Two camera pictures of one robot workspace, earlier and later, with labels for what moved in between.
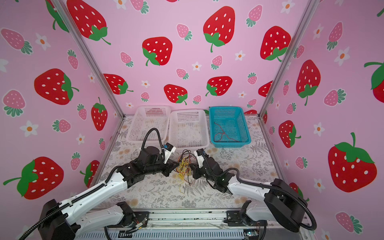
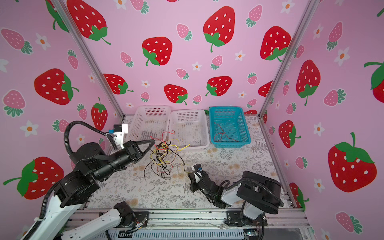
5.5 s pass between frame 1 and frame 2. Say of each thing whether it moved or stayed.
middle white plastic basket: stayed
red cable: stayed
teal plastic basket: stayed
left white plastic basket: stayed
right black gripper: moved
